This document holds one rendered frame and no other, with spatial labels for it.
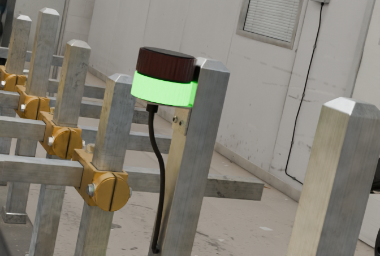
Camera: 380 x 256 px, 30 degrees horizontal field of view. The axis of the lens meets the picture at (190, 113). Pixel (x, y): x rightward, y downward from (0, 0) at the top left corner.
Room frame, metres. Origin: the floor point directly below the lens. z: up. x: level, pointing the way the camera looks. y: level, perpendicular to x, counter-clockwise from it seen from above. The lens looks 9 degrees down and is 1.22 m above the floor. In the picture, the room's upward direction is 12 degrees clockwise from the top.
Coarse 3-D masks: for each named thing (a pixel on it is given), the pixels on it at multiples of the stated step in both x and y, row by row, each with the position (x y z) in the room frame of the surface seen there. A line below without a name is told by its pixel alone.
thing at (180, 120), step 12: (144, 48) 0.71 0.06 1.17; (156, 48) 0.73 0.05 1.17; (156, 108) 0.71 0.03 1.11; (180, 108) 0.71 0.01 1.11; (180, 120) 0.72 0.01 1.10; (180, 132) 0.72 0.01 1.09; (156, 144) 0.72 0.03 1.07; (156, 156) 0.72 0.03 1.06; (156, 228) 0.72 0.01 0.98; (156, 240) 0.72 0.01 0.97; (156, 252) 0.72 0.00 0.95
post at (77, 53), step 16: (80, 48) 1.17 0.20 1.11; (64, 64) 1.18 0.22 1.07; (80, 64) 1.18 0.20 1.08; (64, 80) 1.17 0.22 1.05; (80, 80) 1.18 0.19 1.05; (64, 96) 1.17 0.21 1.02; (80, 96) 1.18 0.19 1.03; (64, 112) 1.17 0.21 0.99; (48, 192) 1.17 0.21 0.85; (64, 192) 1.18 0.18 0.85; (48, 208) 1.17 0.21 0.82; (48, 224) 1.17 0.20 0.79; (32, 240) 1.19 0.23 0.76; (48, 240) 1.18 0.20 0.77
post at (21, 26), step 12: (24, 24) 1.63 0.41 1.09; (12, 36) 1.63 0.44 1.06; (24, 36) 1.63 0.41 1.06; (12, 48) 1.62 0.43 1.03; (24, 48) 1.63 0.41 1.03; (12, 60) 1.62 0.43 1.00; (24, 60) 1.63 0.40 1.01; (12, 72) 1.62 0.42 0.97; (0, 108) 1.64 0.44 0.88; (0, 144) 1.62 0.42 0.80
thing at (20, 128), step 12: (0, 120) 1.17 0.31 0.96; (12, 120) 1.18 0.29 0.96; (24, 120) 1.20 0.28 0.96; (36, 120) 1.22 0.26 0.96; (0, 132) 1.17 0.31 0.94; (12, 132) 1.18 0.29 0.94; (24, 132) 1.19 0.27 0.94; (36, 132) 1.20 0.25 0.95; (84, 132) 1.23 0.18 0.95; (96, 132) 1.24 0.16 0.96; (132, 132) 1.29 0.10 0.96; (144, 132) 1.31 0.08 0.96; (132, 144) 1.27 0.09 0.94; (144, 144) 1.28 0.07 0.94; (168, 144) 1.30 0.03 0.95
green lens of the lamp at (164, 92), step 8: (136, 72) 0.71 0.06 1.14; (136, 80) 0.70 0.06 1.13; (144, 80) 0.69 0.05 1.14; (152, 80) 0.69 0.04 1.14; (160, 80) 0.69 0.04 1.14; (136, 88) 0.70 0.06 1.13; (144, 88) 0.69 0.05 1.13; (152, 88) 0.69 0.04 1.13; (160, 88) 0.69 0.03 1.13; (168, 88) 0.69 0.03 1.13; (176, 88) 0.69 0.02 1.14; (184, 88) 0.70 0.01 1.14; (136, 96) 0.70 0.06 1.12; (144, 96) 0.69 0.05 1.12; (152, 96) 0.69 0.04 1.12; (160, 96) 0.69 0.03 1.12; (168, 96) 0.69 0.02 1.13; (176, 96) 0.69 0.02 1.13; (184, 96) 0.70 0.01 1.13; (168, 104) 0.69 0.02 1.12; (176, 104) 0.70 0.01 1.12; (184, 104) 0.70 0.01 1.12
